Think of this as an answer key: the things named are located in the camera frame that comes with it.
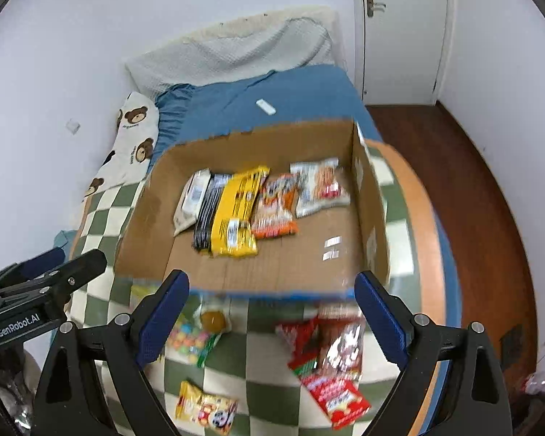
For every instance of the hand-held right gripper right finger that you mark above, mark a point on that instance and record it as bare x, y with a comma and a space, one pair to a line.
381, 313

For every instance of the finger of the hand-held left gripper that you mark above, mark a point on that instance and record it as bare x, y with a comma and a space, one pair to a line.
79, 270
43, 261

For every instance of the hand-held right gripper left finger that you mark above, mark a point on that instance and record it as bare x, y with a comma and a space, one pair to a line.
161, 313

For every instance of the colourful candy ball bag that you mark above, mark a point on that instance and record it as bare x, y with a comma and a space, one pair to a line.
188, 343

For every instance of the brown clear-window snack packet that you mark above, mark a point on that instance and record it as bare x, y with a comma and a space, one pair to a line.
343, 340

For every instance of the orange jelly cup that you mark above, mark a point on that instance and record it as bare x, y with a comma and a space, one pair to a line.
214, 320

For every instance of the cardboard box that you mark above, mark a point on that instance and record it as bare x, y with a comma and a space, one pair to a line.
290, 263

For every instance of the yellow cartoon snack packet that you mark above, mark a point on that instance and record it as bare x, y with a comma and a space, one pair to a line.
204, 408

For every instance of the yellow-green snack packet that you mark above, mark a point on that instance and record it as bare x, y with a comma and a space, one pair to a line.
143, 293

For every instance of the teal cloth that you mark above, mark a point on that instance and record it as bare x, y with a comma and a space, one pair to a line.
66, 238

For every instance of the green and white checkered blanket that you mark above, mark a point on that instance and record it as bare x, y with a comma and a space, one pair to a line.
263, 363

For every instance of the yellow and black snack packet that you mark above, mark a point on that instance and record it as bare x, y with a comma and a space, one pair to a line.
236, 209

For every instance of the bear print pillow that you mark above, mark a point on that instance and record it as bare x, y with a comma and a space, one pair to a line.
131, 145

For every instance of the white and red snack packet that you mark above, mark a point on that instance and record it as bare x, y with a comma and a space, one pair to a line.
320, 186

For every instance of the orange and white snack packet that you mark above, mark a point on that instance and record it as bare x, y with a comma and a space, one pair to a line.
272, 213

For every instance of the red and white plastic bag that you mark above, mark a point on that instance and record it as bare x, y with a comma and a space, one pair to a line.
540, 381

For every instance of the white remote control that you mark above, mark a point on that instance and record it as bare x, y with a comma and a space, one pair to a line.
265, 106

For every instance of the white quilted pillow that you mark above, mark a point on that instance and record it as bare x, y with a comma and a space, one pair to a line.
236, 54

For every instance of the white door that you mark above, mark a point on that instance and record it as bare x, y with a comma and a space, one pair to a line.
404, 32

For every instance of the white wall socket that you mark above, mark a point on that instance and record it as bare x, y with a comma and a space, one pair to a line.
73, 126

